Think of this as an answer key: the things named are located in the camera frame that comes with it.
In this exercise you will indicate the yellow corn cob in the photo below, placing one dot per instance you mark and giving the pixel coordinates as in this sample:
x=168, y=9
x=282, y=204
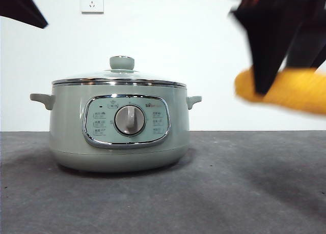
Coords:
x=293, y=91

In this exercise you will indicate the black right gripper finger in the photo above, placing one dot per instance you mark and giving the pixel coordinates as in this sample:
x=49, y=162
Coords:
x=303, y=51
x=265, y=45

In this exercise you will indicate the glass lid with green knob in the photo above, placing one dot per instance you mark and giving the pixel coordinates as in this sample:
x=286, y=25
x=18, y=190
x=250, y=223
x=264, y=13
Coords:
x=122, y=63

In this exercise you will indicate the white wall socket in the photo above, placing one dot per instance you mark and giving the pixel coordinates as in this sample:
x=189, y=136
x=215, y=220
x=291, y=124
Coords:
x=92, y=1

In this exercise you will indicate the pale green electric pot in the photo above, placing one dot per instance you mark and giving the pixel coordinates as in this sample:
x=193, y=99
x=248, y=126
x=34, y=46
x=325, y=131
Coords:
x=68, y=132

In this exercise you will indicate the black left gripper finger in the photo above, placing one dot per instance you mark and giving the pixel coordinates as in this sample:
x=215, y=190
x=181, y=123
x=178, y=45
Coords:
x=17, y=5

